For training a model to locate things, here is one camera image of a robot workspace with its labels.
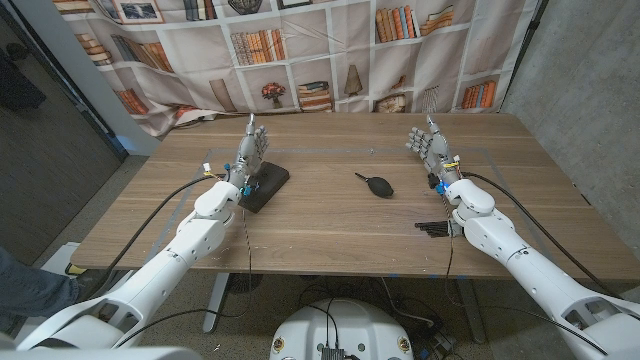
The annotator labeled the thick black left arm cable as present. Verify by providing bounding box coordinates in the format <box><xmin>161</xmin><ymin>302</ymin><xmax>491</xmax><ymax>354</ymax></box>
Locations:
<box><xmin>74</xmin><ymin>172</ymin><xmax>226</xmax><ymax>304</ymax></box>

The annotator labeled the thin braided left arm cable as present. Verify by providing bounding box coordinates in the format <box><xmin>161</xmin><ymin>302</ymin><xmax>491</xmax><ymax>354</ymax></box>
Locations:
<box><xmin>117</xmin><ymin>209</ymin><xmax>254</xmax><ymax>349</ymax></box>

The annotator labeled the person leg in jeans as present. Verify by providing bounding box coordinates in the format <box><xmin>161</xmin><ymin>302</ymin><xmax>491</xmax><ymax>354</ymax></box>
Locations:
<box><xmin>0</xmin><ymin>247</ymin><xmax>81</xmax><ymax>334</ymax></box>

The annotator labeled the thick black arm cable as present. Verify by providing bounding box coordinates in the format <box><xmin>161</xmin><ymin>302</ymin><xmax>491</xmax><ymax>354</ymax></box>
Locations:
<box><xmin>462</xmin><ymin>171</ymin><xmax>624</xmax><ymax>301</ymax></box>
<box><xmin>74</xmin><ymin>172</ymin><xmax>226</xmax><ymax>304</ymax></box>

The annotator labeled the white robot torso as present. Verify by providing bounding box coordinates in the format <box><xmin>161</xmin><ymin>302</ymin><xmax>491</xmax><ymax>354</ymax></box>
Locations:
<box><xmin>268</xmin><ymin>298</ymin><xmax>415</xmax><ymax>360</ymax></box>

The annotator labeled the dark brown phone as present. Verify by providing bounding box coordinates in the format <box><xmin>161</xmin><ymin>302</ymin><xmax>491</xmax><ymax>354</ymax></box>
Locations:
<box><xmin>238</xmin><ymin>161</ymin><xmax>291</xmax><ymax>215</ymax></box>

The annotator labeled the white floor board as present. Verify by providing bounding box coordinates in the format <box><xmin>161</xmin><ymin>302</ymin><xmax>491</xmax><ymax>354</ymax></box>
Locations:
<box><xmin>32</xmin><ymin>242</ymin><xmax>84</xmax><ymax>301</ymax></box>

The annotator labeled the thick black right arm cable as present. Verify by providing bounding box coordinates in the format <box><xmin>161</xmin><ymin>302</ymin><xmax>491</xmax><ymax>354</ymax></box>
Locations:
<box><xmin>462</xmin><ymin>171</ymin><xmax>624</xmax><ymax>301</ymax></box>

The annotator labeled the black backdrop stand pole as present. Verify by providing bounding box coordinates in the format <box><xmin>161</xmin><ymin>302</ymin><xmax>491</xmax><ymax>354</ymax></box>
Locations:
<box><xmin>499</xmin><ymin>0</ymin><xmax>551</xmax><ymax>114</ymax></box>

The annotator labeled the black rubber air blower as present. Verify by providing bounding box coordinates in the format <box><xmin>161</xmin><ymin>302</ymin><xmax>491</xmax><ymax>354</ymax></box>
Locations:
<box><xmin>354</xmin><ymin>172</ymin><xmax>395</xmax><ymax>200</ymax></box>

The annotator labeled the thin braided right arm cable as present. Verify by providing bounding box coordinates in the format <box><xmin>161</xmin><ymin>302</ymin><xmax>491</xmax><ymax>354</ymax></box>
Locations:
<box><xmin>442</xmin><ymin>194</ymin><xmax>609</xmax><ymax>356</ymax></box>

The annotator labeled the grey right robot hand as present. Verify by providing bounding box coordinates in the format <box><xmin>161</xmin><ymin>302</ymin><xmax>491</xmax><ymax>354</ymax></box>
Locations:
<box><xmin>405</xmin><ymin>114</ymin><xmax>464</xmax><ymax>189</ymax></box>

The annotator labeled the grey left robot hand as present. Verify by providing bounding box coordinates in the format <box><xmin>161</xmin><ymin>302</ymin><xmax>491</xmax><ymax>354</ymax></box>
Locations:
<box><xmin>224</xmin><ymin>113</ymin><xmax>270</xmax><ymax>191</ymax></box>

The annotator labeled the white table leg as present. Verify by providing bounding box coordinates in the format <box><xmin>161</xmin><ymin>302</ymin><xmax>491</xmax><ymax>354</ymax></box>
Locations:
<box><xmin>202</xmin><ymin>272</ymin><xmax>231</xmax><ymax>335</ymax></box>
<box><xmin>455</xmin><ymin>278</ymin><xmax>487</xmax><ymax>345</ymax></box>

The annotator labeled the black hex key set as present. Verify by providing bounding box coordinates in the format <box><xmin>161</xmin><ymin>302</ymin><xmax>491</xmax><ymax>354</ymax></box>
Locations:
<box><xmin>414</xmin><ymin>220</ymin><xmax>464</xmax><ymax>239</ymax></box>

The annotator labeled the thin braided arm cable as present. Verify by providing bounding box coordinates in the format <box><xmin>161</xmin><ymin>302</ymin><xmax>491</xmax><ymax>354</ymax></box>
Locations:
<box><xmin>117</xmin><ymin>209</ymin><xmax>254</xmax><ymax>349</ymax></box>
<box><xmin>442</xmin><ymin>194</ymin><xmax>609</xmax><ymax>356</ymax></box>

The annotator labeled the printed bookshelf backdrop cloth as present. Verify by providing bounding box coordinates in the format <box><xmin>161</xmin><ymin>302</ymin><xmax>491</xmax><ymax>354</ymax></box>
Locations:
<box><xmin>52</xmin><ymin>0</ymin><xmax>541</xmax><ymax>137</ymax></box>

